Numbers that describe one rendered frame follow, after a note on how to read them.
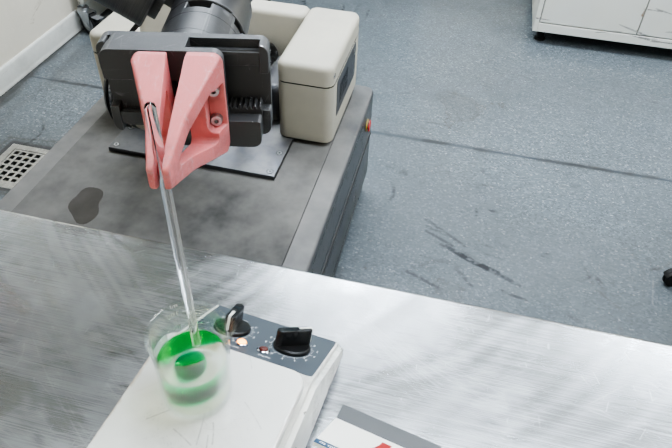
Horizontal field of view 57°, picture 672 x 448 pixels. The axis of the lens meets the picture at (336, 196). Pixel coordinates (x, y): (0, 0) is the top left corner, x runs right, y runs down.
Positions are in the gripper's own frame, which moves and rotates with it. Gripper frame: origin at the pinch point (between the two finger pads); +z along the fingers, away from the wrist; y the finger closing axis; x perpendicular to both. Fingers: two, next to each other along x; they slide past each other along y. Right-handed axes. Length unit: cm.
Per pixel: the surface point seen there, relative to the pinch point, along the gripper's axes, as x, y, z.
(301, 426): 22.5, 7.4, 2.4
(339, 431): 26.7, 10.4, 0.6
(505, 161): 104, 69, -134
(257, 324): 24.9, 3.0, -8.6
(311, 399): 22.0, 8.1, 0.5
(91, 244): 28.8, -16.5, -21.7
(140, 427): 19.8, -3.7, 4.1
